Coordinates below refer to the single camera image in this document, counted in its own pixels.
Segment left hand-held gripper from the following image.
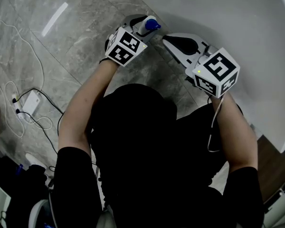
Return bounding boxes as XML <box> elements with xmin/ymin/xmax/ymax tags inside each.
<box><xmin>105</xmin><ymin>14</ymin><xmax>159</xmax><ymax>67</ymax></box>

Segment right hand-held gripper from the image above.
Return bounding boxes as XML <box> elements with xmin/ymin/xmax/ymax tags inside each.
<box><xmin>162</xmin><ymin>32</ymin><xmax>241</xmax><ymax>99</ymax></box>

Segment white bottle with blue cap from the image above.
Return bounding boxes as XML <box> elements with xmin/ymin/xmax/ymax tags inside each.
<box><xmin>139</xmin><ymin>15</ymin><xmax>162</xmax><ymax>33</ymax></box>

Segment white bathtub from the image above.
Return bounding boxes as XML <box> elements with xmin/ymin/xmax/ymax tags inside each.
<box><xmin>123</xmin><ymin>0</ymin><xmax>285</xmax><ymax>154</ymax></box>

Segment person's right forearm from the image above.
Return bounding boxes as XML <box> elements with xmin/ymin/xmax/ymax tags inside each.
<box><xmin>208</xmin><ymin>91</ymin><xmax>259</xmax><ymax>173</ymax></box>

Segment person's left forearm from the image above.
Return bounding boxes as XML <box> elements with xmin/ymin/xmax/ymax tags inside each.
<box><xmin>57</xmin><ymin>58</ymin><xmax>120</xmax><ymax>157</ymax></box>

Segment grey marble floor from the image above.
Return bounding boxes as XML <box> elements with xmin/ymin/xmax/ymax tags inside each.
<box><xmin>0</xmin><ymin>0</ymin><xmax>263</xmax><ymax>199</ymax></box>

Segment person's black clothing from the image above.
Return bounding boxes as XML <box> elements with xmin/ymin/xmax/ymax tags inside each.
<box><xmin>52</xmin><ymin>83</ymin><xmax>265</xmax><ymax>228</ymax></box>

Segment white flat adapter box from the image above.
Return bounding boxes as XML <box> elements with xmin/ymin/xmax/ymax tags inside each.
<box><xmin>22</xmin><ymin>90</ymin><xmax>42</xmax><ymax>116</ymax></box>

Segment white power strip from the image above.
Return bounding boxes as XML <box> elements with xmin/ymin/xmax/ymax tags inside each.
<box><xmin>11</xmin><ymin>93</ymin><xmax>27</xmax><ymax>126</ymax></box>

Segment white shoe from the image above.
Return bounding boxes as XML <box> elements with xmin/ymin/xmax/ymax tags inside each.
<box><xmin>25</xmin><ymin>152</ymin><xmax>48</xmax><ymax>173</ymax></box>

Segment white appliance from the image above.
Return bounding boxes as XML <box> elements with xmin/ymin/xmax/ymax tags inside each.
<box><xmin>263</xmin><ymin>176</ymin><xmax>285</xmax><ymax>228</ymax></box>

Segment black bag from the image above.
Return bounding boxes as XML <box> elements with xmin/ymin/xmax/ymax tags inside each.
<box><xmin>0</xmin><ymin>155</ymin><xmax>55</xmax><ymax>228</ymax></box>

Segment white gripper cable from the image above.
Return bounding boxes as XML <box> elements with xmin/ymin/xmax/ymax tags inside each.
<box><xmin>207</xmin><ymin>95</ymin><xmax>225</xmax><ymax>153</ymax></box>

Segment long thin white cable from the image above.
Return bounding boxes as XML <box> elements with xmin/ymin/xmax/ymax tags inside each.
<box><xmin>0</xmin><ymin>19</ymin><xmax>45</xmax><ymax>93</ymax></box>

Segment black power cable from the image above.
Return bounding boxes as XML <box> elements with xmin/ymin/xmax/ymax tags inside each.
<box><xmin>13</xmin><ymin>87</ymin><xmax>64</xmax><ymax>115</ymax></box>
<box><xmin>16</xmin><ymin>110</ymin><xmax>59</xmax><ymax>155</ymax></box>

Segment looped white cable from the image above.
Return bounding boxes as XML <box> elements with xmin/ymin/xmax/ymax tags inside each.
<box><xmin>0</xmin><ymin>78</ymin><xmax>26</xmax><ymax>139</ymax></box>

